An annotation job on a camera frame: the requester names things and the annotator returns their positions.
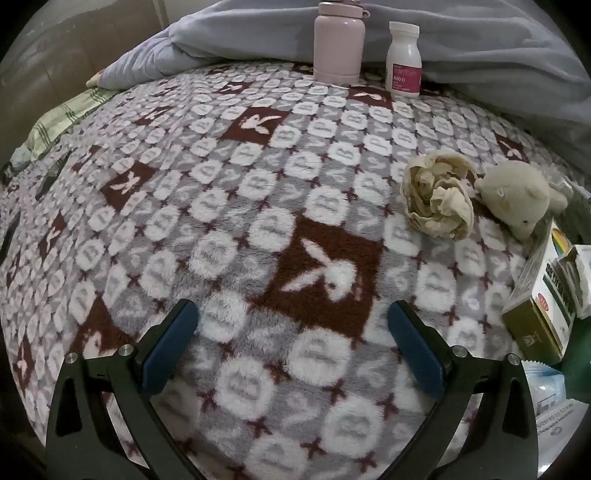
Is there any pink thermos bottle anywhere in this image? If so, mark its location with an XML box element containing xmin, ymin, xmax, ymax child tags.
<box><xmin>314</xmin><ymin>0</ymin><xmax>370</xmax><ymax>86</ymax></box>

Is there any white green tissue pack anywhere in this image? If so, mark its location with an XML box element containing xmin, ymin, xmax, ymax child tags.
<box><xmin>556</xmin><ymin>244</ymin><xmax>591</xmax><ymax>319</ymax></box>

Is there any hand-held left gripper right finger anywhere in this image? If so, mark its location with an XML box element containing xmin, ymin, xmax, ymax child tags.
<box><xmin>387</xmin><ymin>300</ymin><xmax>540</xmax><ymax>480</ymax></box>

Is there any beige paper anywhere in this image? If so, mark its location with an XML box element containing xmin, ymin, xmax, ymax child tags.
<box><xmin>403</xmin><ymin>151</ymin><xmax>478</xmax><ymax>241</ymax></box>

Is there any blue-grey quilt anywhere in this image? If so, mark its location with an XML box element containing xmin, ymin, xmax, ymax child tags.
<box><xmin>88</xmin><ymin>0</ymin><xmax>591</xmax><ymax>153</ymax></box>

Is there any green white medicine box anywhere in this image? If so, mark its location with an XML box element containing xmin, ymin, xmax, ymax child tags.
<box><xmin>502</xmin><ymin>219</ymin><xmax>578</xmax><ymax>365</ymax></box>

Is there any white pill bottle pink label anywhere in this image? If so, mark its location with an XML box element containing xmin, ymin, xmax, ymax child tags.
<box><xmin>385</xmin><ymin>21</ymin><xmax>422</xmax><ymax>97</ymax></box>

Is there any green plaid sheet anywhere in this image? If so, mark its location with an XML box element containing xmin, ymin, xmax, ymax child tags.
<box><xmin>25</xmin><ymin>88</ymin><xmax>116</xmax><ymax>162</ymax></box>

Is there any grey maroon printed blanket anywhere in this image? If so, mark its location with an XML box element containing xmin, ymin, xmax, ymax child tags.
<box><xmin>0</xmin><ymin>62</ymin><xmax>578</xmax><ymax>480</ymax></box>

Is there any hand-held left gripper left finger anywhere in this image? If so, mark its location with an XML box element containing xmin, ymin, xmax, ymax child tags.
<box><xmin>45</xmin><ymin>298</ymin><xmax>208</xmax><ymax>480</ymax></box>

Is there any small white plush toy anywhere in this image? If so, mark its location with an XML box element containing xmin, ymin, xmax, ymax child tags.
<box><xmin>475</xmin><ymin>162</ymin><xmax>568</xmax><ymax>241</ymax></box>

